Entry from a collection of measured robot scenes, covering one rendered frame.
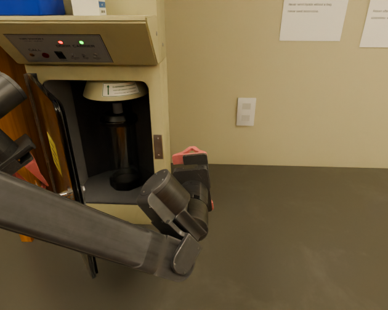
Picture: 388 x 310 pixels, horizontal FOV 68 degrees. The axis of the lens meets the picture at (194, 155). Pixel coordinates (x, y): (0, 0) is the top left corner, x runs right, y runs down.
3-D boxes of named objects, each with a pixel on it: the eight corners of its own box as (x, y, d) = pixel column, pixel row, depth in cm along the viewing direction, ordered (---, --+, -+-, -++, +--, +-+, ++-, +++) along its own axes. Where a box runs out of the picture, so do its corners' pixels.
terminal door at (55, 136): (63, 210, 86) (29, 72, 68) (97, 281, 63) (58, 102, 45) (60, 211, 85) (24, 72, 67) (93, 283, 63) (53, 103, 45)
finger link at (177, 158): (206, 136, 61) (206, 157, 53) (210, 165, 65) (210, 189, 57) (175, 139, 62) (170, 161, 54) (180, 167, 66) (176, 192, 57)
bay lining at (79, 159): (98, 162, 107) (81, 63, 91) (167, 163, 106) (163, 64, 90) (69, 201, 85) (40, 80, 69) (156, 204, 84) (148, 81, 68)
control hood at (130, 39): (23, 62, 68) (10, 15, 63) (160, 63, 66) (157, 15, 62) (-11, 71, 57) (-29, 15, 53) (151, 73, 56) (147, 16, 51)
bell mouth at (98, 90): (97, 84, 88) (93, 66, 86) (154, 85, 87) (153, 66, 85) (71, 101, 73) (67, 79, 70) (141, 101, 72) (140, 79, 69)
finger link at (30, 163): (24, 194, 60) (-14, 164, 54) (52, 171, 62) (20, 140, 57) (29, 210, 55) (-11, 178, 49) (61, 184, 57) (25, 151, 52)
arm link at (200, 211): (186, 252, 48) (215, 238, 47) (160, 226, 46) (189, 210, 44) (189, 223, 54) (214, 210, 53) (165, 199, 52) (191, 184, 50)
